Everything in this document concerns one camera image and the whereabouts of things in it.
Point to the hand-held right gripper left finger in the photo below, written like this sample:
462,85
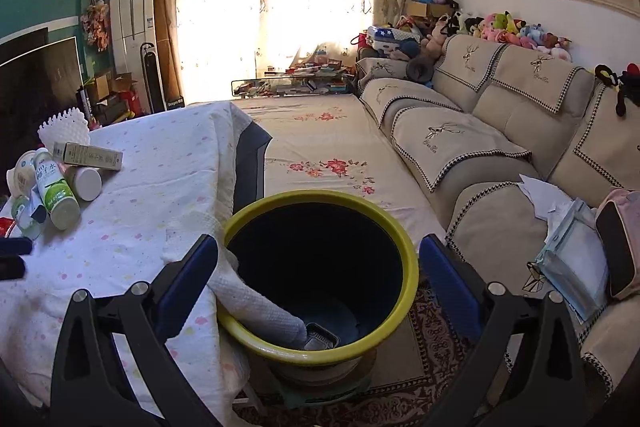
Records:
187,287

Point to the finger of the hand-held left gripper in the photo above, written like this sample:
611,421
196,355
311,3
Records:
15,246
11,268

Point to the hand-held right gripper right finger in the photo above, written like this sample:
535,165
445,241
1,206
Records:
450,287

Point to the green-label white bottle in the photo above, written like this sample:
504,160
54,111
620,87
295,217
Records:
56,192

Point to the dotted paper cup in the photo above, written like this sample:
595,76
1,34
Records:
21,177

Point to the white pill bottle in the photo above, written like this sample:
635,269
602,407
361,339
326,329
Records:
89,184

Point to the olive green carton box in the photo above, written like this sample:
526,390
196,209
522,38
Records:
87,156

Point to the yellow-rimmed black bin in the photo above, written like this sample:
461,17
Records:
320,257

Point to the red flat box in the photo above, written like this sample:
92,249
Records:
6,228

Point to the small clear green bottle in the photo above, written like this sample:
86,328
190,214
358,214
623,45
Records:
25,217

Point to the white textured towel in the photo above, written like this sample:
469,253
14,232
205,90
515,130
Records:
255,302

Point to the dotted white tablecloth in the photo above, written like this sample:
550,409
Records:
145,187

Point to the white papers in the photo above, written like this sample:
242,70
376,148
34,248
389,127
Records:
542,199

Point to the blue plastic bag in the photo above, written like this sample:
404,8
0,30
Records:
575,257

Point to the dark grey table pad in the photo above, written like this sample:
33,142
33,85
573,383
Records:
250,167

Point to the foil tray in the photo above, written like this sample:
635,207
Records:
320,336

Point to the curved television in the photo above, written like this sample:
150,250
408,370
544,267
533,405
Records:
35,97

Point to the beige sofa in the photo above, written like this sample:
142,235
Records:
500,127

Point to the open cardboard boxes clutter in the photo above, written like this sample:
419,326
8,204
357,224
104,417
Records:
107,99

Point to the pink black bag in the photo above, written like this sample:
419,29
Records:
620,247

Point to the red canister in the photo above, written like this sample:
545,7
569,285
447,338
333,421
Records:
129,103

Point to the dark green box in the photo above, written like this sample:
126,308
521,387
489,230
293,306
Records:
176,101

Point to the floral beige sheet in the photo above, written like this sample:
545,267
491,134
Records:
320,142

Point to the black tower fan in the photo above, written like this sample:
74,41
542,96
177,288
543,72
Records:
152,82

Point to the grey neck pillow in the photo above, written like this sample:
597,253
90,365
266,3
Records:
419,69

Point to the cluttered glass coffee table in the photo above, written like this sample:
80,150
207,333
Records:
290,82

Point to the artificial flower bunch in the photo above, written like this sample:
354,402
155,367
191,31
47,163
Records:
96,24

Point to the white standing air conditioner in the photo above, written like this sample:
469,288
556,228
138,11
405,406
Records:
131,27

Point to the star-print blue bag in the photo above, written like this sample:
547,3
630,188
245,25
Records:
385,34

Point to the pile of plush toys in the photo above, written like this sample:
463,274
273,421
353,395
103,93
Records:
505,29

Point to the black plush toy red yellow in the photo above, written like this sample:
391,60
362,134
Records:
620,82

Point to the cream curtain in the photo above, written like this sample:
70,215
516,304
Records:
225,7

